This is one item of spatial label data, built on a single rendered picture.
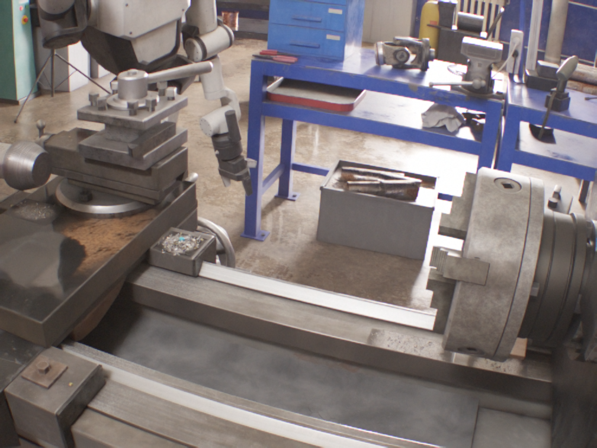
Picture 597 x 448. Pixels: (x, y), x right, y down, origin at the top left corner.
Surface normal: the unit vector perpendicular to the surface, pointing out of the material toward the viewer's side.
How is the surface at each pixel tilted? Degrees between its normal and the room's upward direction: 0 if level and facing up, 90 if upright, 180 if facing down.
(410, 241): 90
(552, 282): 63
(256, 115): 90
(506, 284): 68
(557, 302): 78
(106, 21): 99
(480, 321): 94
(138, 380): 48
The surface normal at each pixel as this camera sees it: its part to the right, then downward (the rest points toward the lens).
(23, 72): 0.95, 0.20
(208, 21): 0.73, 0.45
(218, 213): 0.07, -0.88
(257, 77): -0.31, 0.43
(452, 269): -0.25, 0.04
